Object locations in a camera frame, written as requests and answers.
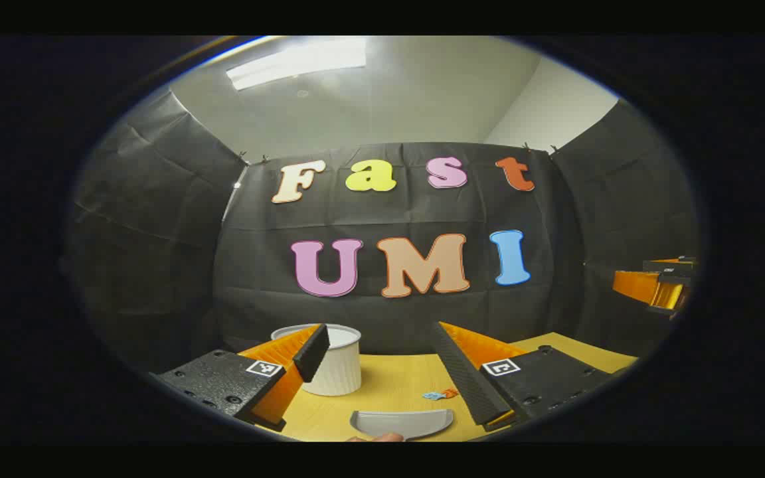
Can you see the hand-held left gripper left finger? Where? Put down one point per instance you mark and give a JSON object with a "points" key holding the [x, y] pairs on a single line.
{"points": [[313, 348]]}

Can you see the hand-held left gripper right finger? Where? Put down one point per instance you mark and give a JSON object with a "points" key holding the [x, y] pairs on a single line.
{"points": [[469, 378]]}

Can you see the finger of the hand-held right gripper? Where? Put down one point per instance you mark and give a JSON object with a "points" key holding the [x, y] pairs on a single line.
{"points": [[669, 297], [635, 285]]}

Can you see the orange paper scrap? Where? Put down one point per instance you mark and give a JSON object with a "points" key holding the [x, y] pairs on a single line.
{"points": [[449, 393]]}

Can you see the white ribbed garbage bin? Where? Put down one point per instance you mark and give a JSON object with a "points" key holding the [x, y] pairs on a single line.
{"points": [[342, 368]]}

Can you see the blue paper scrap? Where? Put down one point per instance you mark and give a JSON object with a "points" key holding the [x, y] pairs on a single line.
{"points": [[431, 396]]}

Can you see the grey plastic dustpan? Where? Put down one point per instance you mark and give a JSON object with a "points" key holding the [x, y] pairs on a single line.
{"points": [[402, 423]]}

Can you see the wooden desktop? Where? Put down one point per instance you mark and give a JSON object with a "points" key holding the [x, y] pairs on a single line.
{"points": [[396, 378]]}

